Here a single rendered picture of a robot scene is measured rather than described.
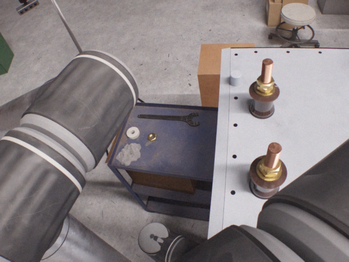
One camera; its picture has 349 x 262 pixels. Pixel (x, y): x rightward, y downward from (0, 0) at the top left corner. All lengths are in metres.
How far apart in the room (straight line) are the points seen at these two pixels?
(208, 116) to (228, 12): 2.62
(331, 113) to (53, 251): 0.86
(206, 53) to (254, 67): 0.80
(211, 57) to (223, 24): 1.96
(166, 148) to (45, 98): 1.05
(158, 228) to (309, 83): 0.72
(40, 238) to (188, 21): 3.66
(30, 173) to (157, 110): 1.28
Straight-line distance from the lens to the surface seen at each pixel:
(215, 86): 1.74
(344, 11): 4.12
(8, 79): 4.43
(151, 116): 1.56
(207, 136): 1.43
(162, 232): 0.88
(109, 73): 0.46
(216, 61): 1.75
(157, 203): 2.12
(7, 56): 4.71
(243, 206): 0.75
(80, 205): 2.52
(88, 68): 0.46
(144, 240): 0.89
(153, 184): 1.71
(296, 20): 2.98
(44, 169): 0.38
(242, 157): 0.81
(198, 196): 1.68
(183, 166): 1.36
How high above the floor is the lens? 2.08
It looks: 55 degrees down
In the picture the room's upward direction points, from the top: 18 degrees counter-clockwise
